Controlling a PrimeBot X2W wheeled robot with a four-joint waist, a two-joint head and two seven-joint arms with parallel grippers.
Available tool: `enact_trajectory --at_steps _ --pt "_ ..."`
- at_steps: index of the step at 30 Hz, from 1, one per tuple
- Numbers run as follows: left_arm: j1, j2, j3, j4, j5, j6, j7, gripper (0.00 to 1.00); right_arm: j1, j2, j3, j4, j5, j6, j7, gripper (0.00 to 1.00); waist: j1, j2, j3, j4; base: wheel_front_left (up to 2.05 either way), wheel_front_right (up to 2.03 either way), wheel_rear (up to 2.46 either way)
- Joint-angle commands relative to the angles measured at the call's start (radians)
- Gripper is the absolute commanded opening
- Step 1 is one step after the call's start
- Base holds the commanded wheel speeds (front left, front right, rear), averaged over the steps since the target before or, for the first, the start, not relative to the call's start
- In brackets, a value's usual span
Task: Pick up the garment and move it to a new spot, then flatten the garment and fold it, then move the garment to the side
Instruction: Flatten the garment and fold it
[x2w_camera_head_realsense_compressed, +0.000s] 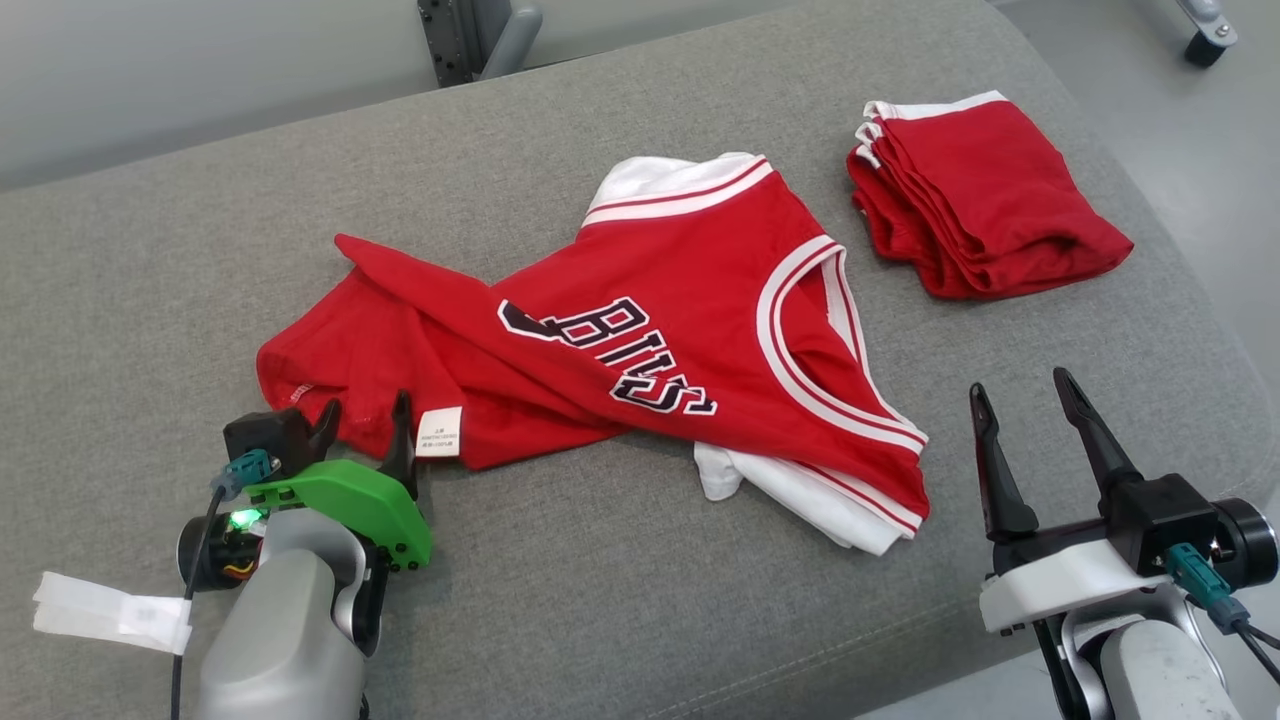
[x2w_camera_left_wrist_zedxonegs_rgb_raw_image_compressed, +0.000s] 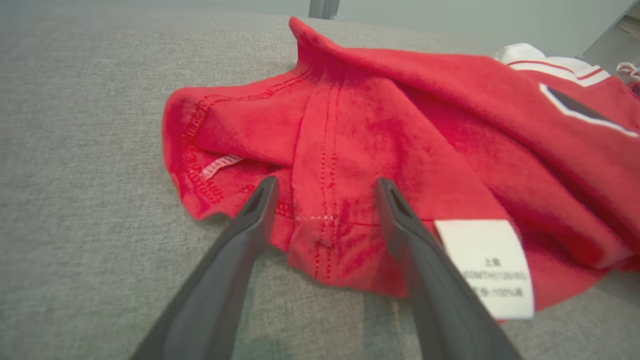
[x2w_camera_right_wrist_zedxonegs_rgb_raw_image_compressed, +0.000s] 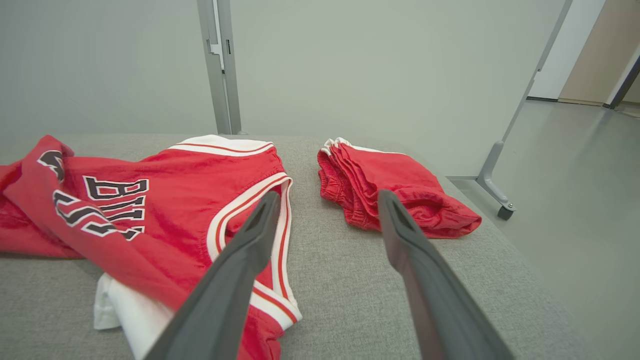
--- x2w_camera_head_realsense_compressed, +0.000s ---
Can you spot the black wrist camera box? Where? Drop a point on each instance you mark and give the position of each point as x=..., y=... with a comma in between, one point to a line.
x=1160, y=520
x=265, y=440

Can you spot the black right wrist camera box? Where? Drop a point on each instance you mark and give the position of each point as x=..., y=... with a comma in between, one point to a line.
x=1160, y=520

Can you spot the grey metal post with bracket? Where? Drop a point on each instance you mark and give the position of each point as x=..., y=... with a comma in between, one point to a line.
x=455, y=40

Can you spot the red shorts with white waistband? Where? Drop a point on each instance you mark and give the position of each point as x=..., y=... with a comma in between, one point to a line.
x=990, y=200

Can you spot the grey caster leg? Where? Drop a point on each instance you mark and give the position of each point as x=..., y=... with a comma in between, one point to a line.
x=1205, y=40

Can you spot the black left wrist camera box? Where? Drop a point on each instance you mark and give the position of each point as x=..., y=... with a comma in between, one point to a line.
x=265, y=440

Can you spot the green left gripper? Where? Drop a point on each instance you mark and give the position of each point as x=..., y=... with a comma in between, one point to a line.
x=360, y=500

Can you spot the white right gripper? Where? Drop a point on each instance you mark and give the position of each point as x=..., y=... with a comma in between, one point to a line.
x=1060, y=590

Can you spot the grey fabric sofa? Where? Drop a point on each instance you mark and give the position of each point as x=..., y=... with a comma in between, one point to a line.
x=200, y=250

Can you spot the red basketball jersey white trim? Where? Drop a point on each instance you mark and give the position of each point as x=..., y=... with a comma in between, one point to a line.
x=680, y=250

